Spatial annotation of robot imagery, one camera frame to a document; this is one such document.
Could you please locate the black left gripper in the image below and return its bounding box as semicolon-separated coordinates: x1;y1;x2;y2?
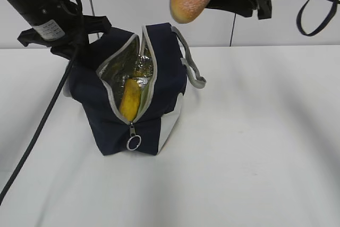
18;0;111;65

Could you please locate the navy insulated lunch bag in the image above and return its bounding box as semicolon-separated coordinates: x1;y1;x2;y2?
67;23;206;156

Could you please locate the yellow banana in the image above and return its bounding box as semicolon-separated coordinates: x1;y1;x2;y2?
118;74;152;122

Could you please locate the green lid glass container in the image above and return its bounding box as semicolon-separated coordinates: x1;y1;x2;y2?
138;84;152;116

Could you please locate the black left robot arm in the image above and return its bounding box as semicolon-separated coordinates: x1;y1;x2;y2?
7;0;112;66

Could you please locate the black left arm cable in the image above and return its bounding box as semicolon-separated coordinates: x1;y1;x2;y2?
0;0;83;198

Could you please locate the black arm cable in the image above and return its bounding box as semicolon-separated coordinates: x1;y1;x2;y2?
0;0;83;198
296;0;340;36

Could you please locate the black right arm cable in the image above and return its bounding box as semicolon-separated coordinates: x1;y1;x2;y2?
296;0;340;36

